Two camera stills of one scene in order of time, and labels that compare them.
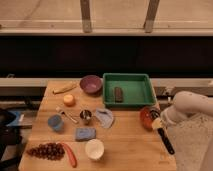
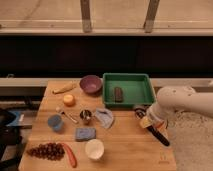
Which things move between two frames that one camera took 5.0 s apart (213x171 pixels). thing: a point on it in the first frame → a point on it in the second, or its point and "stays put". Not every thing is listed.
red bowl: x=145 y=118 → x=159 y=124
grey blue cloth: x=105 y=117 stays put
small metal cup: x=85 y=114 stays put
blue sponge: x=83 y=134 stays put
